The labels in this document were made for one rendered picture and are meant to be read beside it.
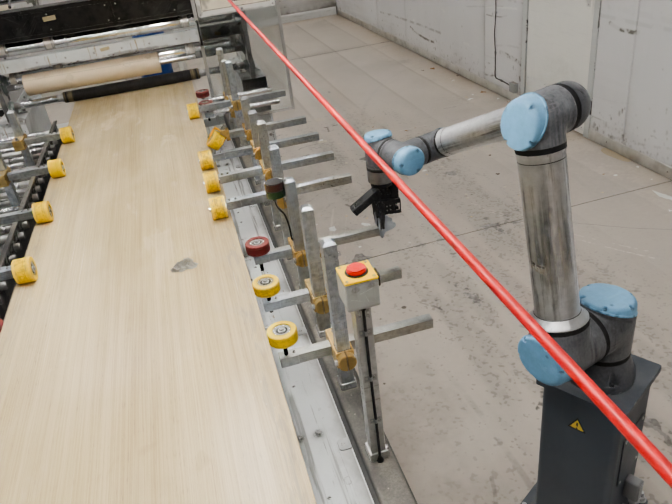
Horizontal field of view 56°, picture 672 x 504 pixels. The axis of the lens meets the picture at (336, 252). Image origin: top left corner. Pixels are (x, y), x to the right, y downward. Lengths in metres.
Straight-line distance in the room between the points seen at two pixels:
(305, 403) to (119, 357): 0.53
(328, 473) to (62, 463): 0.62
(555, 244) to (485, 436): 1.19
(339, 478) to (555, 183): 0.88
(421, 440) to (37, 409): 1.45
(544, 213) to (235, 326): 0.84
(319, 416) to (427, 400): 0.98
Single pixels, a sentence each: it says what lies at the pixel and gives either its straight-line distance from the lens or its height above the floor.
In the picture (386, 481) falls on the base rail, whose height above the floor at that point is 0.70.
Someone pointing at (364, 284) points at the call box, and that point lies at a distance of 1.25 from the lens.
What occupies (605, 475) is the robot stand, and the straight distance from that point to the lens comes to 2.08.
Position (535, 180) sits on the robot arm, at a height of 1.26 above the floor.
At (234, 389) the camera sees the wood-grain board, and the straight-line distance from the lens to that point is 1.54.
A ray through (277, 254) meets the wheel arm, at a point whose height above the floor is 0.85.
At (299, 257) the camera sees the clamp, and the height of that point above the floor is 0.86.
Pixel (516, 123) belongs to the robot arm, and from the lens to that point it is 1.49.
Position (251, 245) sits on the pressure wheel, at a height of 0.91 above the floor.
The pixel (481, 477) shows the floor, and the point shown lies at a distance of 2.47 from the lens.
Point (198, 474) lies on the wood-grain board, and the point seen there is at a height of 0.90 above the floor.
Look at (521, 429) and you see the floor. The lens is 2.64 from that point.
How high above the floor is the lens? 1.90
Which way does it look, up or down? 30 degrees down
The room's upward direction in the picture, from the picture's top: 8 degrees counter-clockwise
